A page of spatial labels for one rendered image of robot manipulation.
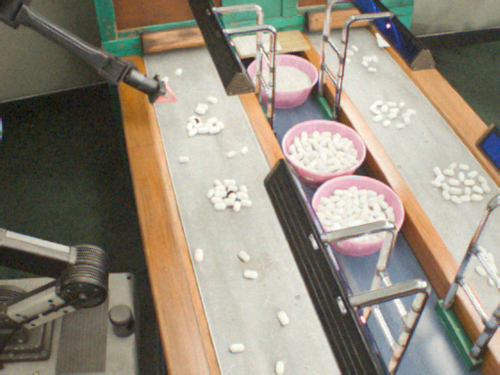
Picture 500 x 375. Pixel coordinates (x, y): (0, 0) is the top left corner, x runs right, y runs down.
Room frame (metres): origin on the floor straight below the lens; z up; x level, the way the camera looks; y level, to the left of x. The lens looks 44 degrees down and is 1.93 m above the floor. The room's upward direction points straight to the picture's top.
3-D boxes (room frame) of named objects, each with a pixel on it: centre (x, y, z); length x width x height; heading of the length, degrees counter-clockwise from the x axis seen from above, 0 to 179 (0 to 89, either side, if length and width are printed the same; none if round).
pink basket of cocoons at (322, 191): (1.11, -0.32, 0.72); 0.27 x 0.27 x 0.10
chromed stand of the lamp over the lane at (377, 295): (0.64, -0.23, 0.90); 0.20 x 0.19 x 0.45; 15
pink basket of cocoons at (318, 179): (1.38, -0.25, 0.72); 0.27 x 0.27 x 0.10
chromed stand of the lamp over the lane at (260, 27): (1.58, 0.01, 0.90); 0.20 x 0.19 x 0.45; 15
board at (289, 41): (2.01, -0.08, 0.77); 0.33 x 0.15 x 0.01; 105
